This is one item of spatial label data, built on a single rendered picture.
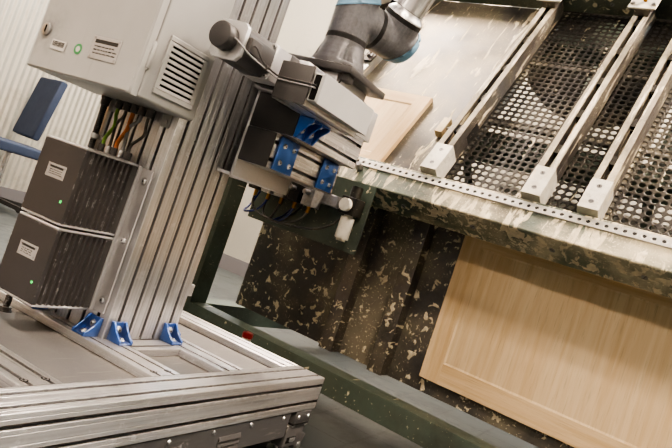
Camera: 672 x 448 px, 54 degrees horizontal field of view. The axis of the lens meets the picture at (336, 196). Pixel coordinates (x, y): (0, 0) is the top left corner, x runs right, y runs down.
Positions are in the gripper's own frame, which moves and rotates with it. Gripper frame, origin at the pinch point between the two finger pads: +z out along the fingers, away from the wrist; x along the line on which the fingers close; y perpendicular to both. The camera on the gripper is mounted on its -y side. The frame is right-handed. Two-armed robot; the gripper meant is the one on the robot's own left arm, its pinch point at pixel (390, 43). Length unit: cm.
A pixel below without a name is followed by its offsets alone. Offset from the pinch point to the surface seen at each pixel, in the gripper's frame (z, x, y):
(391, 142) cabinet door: 10, -44, 26
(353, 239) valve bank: 18, -85, 33
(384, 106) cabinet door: 10.5, -26.1, 10.9
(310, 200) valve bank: 5, -84, 19
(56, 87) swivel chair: 59, -20, -278
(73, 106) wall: 101, 1, -325
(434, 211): 11, -69, 57
